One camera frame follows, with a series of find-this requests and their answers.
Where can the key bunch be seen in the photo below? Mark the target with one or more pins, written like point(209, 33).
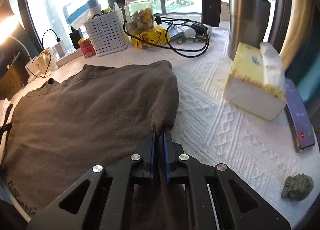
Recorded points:
point(191, 41)

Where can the white bottle with blue cap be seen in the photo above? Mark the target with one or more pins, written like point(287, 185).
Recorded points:
point(94, 6)

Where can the cardboard box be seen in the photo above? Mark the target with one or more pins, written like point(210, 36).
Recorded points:
point(10, 80)

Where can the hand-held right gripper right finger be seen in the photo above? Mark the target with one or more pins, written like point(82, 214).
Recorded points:
point(166, 155)

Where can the white charger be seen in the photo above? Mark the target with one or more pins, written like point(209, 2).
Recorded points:
point(60, 49)

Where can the yellow printed bag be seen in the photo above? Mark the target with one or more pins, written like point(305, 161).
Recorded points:
point(150, 37)

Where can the white textured tablecloth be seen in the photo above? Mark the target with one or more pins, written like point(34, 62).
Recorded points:
point(212, 120)

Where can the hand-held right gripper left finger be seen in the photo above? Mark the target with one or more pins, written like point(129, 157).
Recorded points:
point(151, 152)

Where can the purple smartphone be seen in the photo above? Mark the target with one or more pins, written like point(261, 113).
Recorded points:
point(298, 120)

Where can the white tube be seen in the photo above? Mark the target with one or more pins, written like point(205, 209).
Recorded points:
point(186, 31)

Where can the white plastic basket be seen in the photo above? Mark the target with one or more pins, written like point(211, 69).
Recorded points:
point(107, 32)

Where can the steel tumbler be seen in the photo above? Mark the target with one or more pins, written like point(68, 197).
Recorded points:
point(245, 25)

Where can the teal curtain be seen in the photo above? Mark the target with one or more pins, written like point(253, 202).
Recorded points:
point(303, 85)

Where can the yellow tissue pack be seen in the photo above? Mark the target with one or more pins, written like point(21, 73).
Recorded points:
point(252, 90)

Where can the blue and white tissue pack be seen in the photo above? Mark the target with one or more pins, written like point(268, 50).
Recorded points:
point(77, 16)

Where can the white mug with bear print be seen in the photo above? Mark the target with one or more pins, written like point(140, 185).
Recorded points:
point(42, 63)

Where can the white desk lamp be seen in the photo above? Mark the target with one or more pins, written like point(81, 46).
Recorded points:
point(7, 26)

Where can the green figurine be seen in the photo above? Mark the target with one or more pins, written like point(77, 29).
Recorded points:
point(297, 187)

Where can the yellow curtain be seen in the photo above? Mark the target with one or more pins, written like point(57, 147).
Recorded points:
point(297, 32)

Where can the glass jar with white lid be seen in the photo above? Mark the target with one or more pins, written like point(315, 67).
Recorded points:
point(140, 17)

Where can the red can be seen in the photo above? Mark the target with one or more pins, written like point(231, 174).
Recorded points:
point(86, 47)

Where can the white power strip with chargers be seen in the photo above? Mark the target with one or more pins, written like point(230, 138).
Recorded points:
point(50, 30)

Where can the white t-shirt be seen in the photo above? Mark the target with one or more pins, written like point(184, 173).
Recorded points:
point(3, 106)

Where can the black charger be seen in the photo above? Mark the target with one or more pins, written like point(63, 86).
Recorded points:
point(76, 37)

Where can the brown t-shirt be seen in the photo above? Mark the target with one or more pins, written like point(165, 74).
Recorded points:
point(87, 115)

